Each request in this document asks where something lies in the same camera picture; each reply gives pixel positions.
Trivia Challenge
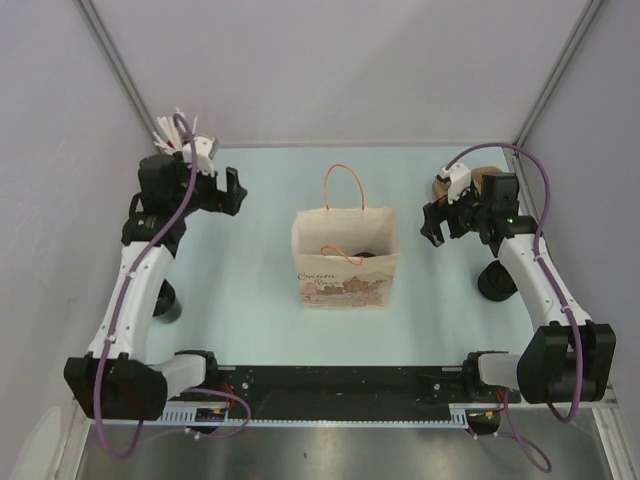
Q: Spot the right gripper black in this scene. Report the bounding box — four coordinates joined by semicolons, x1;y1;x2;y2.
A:
420;178;491;247

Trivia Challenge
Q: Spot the aluminium frame post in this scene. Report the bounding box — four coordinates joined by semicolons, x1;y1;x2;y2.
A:
72;0;160;151
513;0;608;147

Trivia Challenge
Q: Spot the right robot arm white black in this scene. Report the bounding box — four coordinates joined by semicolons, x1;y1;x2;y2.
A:
420;165;616;404

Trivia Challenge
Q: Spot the aluminium frame post right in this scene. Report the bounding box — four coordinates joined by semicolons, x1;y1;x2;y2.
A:
513;0;608;147

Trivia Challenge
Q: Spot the aluminium frame post left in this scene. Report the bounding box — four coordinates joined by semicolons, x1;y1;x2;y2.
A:
72;0;160;151

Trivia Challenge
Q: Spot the brown pulp cup carrier stack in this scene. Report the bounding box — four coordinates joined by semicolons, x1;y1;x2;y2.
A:
432;166;502;200

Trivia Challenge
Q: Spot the black coffee cup left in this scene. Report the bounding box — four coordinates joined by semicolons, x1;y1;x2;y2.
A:
153;280;182;324

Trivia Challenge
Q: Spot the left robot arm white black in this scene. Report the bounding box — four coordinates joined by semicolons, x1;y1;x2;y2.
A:
63;153;247;421

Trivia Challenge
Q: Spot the wrist camera silver white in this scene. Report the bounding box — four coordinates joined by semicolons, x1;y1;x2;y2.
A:
436;163;473;204
181;136;219;177

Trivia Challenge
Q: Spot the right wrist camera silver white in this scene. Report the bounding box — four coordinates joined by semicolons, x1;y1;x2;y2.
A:
436;163;473;204

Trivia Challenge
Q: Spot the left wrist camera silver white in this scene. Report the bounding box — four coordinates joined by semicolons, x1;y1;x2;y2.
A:
181;136;219;177

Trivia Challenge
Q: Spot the white slotted cable duct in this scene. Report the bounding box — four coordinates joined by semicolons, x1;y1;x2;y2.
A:
148;406;469;429

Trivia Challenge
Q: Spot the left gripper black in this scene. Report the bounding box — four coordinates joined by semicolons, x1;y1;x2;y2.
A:
170;151;245;217

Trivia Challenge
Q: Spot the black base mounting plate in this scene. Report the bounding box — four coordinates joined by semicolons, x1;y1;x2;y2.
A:
213;365;500;421

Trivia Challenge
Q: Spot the white paper takeout bag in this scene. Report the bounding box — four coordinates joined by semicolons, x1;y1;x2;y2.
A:
291;163;400;310

